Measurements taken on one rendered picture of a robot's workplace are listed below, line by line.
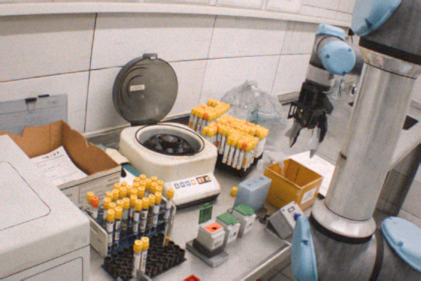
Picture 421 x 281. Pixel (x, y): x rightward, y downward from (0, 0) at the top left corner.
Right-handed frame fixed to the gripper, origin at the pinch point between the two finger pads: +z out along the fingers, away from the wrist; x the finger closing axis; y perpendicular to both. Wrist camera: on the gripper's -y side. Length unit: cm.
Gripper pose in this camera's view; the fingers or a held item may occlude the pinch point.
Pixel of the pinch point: (302, 148)
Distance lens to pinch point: 118.3
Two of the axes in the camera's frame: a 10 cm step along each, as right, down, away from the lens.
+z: -1.9, 8.9, 4.1
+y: -7.0, 1.7, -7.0
